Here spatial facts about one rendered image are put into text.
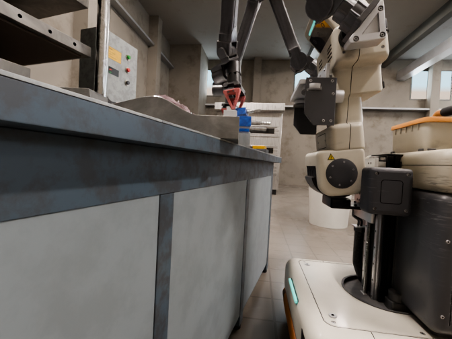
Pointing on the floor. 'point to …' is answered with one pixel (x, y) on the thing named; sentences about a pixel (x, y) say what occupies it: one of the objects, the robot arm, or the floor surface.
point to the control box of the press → (121, 92)
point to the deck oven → (274, 132)
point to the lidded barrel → (325, 212)
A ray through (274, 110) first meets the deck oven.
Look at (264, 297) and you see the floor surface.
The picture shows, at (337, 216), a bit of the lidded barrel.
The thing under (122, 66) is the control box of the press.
